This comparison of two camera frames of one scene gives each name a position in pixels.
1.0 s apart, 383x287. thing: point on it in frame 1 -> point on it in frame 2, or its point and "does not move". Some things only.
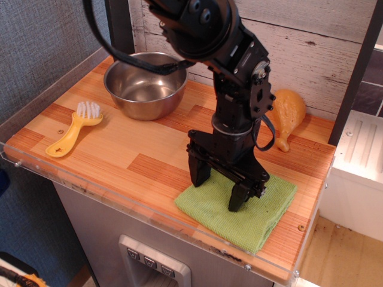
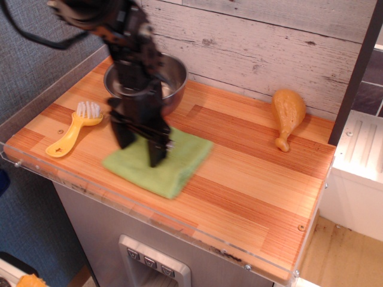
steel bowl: [141, 95] does not move
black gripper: [230, 150] -> [141, 108]
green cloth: [207, 205] -> [188, 153]
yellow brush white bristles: [88, 113] does not move
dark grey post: [358, 70] does not move
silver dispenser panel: [143, 265] does not move
